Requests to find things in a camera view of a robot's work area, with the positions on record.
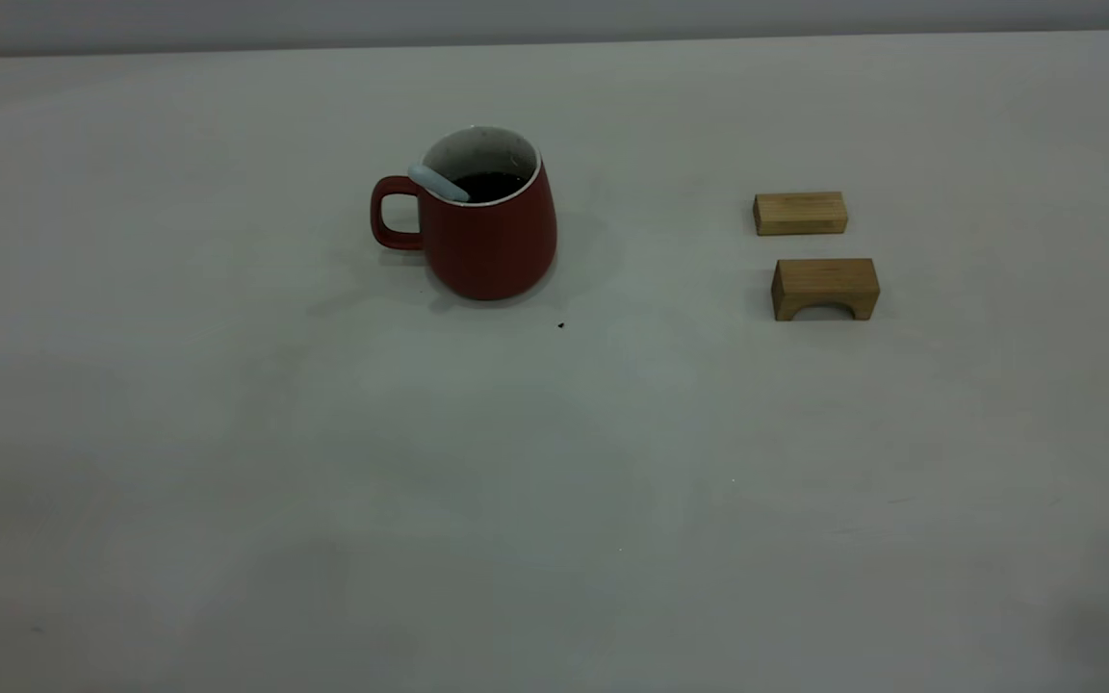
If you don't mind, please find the arched wooden block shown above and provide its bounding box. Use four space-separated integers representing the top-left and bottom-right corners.
771 258 881 322

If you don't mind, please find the red ceramic mug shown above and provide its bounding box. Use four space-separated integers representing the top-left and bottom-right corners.
370 125 558 301

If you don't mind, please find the light blue handled spoon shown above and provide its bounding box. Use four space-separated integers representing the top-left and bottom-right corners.
407 165 472 204

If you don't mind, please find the flat rectangular wooden block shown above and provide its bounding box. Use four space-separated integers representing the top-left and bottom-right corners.
754 192 849 237

